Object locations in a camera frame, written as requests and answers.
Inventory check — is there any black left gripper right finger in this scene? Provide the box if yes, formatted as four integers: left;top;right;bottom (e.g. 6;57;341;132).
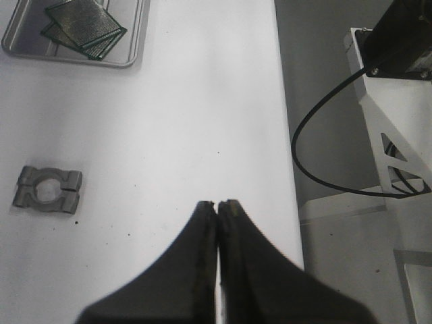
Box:
218;200;375;323

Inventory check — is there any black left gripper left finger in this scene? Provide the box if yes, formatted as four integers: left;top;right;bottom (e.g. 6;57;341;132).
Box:
77;201;217;323

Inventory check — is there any green perforated circuit board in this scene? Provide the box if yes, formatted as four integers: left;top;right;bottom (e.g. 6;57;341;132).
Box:
45;0;122;49
40;22;128;61

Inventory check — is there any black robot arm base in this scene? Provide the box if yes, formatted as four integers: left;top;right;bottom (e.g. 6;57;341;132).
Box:
360;1;431;80

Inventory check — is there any silver metal tray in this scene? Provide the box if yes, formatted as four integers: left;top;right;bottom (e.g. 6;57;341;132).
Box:
1;1;150;68

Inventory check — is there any grey metal clamp block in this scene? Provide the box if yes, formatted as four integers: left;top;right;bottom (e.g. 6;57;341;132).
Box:
13;166;83;215

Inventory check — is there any white metal bracket stand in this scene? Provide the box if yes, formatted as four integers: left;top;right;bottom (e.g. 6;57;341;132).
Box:
343;27;432;200

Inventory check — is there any black cable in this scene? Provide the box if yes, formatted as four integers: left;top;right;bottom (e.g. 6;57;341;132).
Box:
291;66;431;196

